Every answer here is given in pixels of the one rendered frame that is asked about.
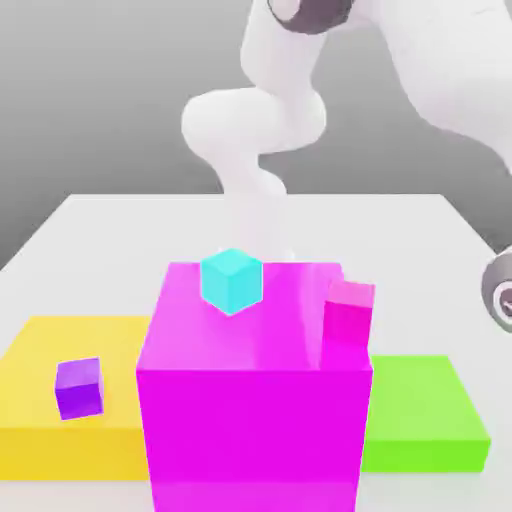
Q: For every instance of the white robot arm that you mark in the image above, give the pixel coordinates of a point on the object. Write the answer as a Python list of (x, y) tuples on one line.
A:
[(276, 100)]

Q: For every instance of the small cyan cube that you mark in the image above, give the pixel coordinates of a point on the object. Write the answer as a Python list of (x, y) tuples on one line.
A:
[(231, 282)]

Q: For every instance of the small pink cube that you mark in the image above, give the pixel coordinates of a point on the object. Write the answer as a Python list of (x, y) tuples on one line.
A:
[(347, 324)]

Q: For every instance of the small purple cube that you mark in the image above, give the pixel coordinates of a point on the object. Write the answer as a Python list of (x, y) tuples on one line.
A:
[(78, 390)]

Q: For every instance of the large magenta box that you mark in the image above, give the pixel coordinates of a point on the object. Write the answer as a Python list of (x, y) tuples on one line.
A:
[(252, 420)]

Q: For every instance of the large green box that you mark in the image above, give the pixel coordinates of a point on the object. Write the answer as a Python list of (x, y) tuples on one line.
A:
[(420, 412)]

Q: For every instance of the large yellow box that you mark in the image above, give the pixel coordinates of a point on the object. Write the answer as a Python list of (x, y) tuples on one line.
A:
[(76, 448)]

